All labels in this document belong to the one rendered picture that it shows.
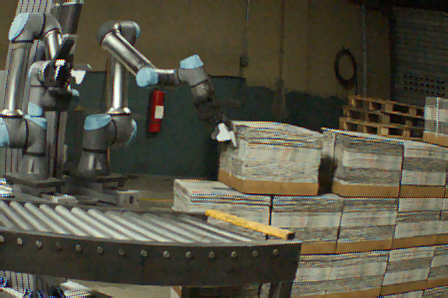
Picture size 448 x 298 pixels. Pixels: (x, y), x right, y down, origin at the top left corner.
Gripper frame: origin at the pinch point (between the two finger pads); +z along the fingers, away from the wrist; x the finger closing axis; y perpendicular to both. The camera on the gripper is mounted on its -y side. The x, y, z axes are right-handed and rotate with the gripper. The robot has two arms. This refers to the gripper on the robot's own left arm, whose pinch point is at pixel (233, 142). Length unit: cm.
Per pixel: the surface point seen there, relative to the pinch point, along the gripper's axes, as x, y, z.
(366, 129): -582, -250, 152
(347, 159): 17.9, -33.9, 21.3
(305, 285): 18, 0, 61
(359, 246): 19, -27, 57
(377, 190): 19, -42, 39
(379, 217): 18, -40, 51
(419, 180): 18, -65, 47
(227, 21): -733, -183, -19
